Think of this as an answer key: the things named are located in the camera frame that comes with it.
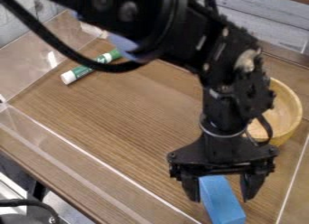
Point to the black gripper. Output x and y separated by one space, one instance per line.
213 156

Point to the blue rectangular block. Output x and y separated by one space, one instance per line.
219 201

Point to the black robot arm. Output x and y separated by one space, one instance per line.
189 34

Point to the brown wooden bowl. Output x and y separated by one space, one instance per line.
285 116

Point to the clear acrylic tray barrier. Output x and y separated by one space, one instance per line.
92 140

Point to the black equipment lower left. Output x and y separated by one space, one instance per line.
23 217

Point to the green expo marker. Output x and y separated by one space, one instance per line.
82 71

